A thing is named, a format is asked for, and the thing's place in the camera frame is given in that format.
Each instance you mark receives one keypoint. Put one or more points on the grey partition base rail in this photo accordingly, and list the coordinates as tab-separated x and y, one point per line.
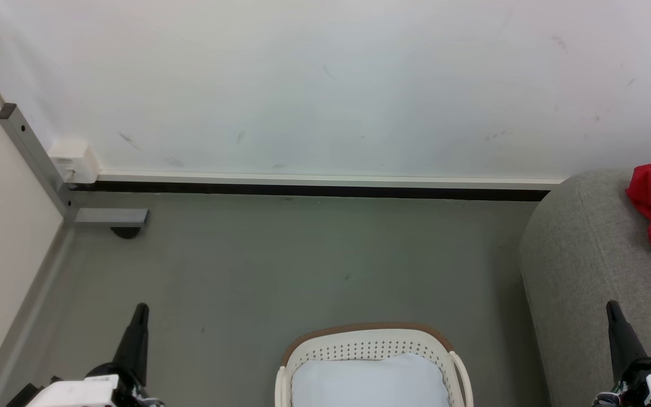
20	316

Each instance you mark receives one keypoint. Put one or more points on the black round frame foot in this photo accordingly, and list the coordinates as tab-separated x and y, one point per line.
126	232

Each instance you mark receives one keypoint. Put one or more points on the white and black wall baseboard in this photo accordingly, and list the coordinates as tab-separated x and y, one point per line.
303	183

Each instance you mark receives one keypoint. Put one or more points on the grey metal frame post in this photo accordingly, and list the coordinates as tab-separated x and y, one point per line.
33	158

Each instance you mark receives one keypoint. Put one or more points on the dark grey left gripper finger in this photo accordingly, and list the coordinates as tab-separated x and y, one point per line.
135	342

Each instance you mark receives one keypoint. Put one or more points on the white laundry basket brown rim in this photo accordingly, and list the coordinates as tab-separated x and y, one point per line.
370	342

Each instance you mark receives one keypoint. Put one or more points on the grey fabric sofa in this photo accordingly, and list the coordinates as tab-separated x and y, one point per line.
585	254

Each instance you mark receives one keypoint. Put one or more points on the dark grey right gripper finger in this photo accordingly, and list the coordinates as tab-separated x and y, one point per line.
624	342

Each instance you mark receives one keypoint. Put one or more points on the white wall socket box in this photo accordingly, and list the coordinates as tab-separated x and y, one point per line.
74	161

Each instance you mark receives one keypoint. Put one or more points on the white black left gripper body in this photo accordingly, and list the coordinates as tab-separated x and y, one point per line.
71	391

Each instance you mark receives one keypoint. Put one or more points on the pale blue cloth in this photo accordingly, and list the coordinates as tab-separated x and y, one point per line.
370	381

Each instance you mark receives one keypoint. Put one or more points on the grey metal frame foot bar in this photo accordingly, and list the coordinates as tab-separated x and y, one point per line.
112	217

